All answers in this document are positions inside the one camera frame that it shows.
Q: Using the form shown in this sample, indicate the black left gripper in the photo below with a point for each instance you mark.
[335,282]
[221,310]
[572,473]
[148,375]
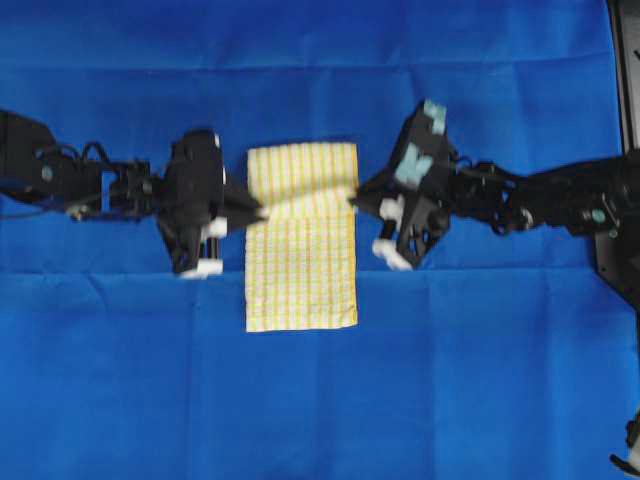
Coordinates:
[192,192]

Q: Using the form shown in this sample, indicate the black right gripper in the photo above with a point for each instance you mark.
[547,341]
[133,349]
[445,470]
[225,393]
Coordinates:
[411,195]

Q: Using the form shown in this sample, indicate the yellow checked towel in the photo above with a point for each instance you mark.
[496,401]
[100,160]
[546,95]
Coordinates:
[300,262]

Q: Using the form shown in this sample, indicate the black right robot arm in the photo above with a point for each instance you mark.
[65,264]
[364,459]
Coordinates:
[586,197]

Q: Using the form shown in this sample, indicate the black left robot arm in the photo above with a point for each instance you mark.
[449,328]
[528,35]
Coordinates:
[84,185]

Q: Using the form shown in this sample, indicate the blue table cloth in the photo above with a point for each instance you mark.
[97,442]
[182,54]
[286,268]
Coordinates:
[500,358]

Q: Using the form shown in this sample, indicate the black mounting base plate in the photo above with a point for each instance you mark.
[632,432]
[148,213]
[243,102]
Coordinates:
[617,263]

